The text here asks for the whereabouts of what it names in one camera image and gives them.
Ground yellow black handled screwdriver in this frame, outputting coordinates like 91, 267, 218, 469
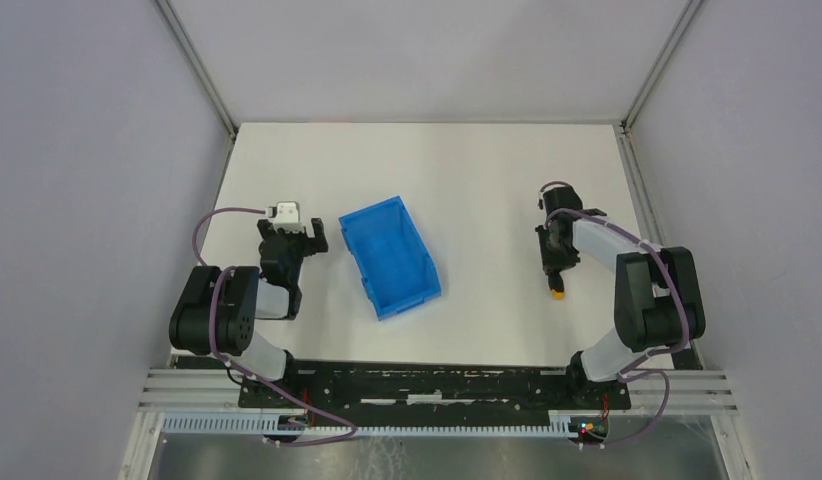
547, 271, 565, 300

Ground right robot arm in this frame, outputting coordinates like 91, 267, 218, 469
535, 209, 705, 386

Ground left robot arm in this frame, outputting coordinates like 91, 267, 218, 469
168, 218, 329, 381

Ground blue plastic bin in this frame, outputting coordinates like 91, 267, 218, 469
339, 196, 442, 321

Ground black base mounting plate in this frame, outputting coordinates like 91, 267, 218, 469
278, 359, 626, 428

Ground aluminium front rails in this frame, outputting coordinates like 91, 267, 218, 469
139, 369, 739, 416

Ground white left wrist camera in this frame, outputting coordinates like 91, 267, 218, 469
266, 201, 304, 233

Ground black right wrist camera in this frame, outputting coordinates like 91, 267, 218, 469
538, 185, 583, 214

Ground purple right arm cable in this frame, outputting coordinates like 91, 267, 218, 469
538, 180, 692, 452

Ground aluminium frame rail right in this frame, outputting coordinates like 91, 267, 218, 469
612, 0, 707, 372

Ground aluminium frame rail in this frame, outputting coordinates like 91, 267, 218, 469
612, 0, 707, 372
151, 0, 239, 142

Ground aluminium frame rail left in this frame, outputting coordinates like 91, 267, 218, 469
151, 0, 239, 142

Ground white slotted cable duct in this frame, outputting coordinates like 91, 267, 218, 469
162, 413, 577, 439

